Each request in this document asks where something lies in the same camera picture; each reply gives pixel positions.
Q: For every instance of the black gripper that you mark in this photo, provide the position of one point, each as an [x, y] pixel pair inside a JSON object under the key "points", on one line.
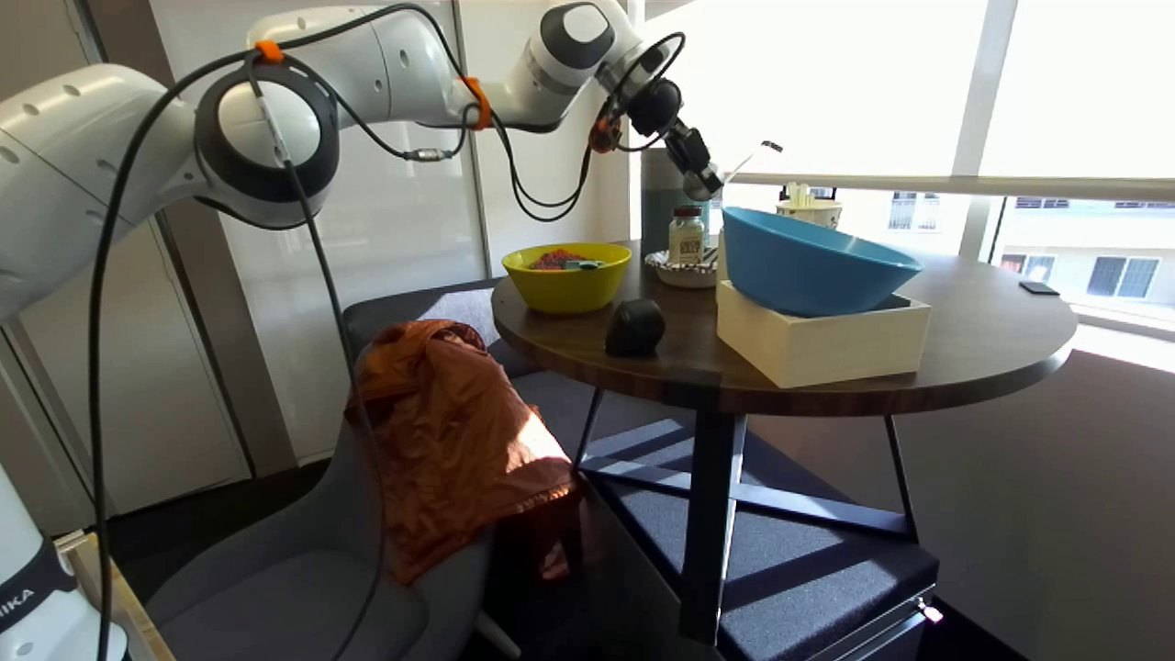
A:
{"points": [[660, 108]]}

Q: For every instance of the silver metal dome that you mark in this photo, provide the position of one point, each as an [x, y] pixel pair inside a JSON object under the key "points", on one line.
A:
{"points": [[754, 161]]}

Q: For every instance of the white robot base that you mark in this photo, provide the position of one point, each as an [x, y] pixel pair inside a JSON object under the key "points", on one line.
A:
{"points": [[40, 613]]}

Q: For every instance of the white and teal flask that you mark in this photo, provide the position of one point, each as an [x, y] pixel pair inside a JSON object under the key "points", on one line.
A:
{"points": [[660, 205]]}

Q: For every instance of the small glass jar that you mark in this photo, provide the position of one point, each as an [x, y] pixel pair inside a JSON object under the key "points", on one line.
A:
{"points": [[686, 242]]}

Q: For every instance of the small white plate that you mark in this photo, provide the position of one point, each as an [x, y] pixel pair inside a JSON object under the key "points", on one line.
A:
{"points": [[699, 277]]}

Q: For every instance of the yellow and white container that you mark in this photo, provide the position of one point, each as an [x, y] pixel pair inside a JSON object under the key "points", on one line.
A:
{"points": [[808, 210]]}

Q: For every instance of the blue bowl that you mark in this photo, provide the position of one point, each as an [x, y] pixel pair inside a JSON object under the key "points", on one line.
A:
{"points": [[794, 275]]}

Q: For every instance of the colourful items in bowl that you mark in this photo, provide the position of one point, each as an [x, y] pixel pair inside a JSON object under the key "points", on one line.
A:
{"points": [[565, 260]]}

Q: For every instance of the black round object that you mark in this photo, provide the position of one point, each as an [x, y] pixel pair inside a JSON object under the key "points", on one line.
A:
{"points": [[637, 333]]}

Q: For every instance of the yellow bowl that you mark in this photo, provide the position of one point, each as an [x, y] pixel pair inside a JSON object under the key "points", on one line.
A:
{"points": [[566, 291]]}

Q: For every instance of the cream rectangular box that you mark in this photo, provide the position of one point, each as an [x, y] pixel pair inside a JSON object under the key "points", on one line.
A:
{"points": [[812, 349]]}

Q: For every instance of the round dark wooden table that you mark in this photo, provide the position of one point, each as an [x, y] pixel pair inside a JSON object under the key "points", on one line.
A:
{"points": [[978, 342]]}

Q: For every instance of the small flat black object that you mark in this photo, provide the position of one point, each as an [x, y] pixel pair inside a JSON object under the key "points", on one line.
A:
{"points": [[1038, 287]]}

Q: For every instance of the orange cloth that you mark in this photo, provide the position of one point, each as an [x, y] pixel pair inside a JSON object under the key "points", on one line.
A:
{"points": [[446, 452]]}

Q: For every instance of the grey chair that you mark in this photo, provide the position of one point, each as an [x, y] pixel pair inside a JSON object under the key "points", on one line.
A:
{"points": [[305, 589]]}

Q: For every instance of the light wooden plank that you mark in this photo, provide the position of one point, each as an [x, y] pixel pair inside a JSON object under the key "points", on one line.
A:
{"points": [[114, 600]]}

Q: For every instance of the window frame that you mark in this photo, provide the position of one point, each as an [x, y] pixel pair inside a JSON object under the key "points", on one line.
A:
{"points": [[986, 87]]}

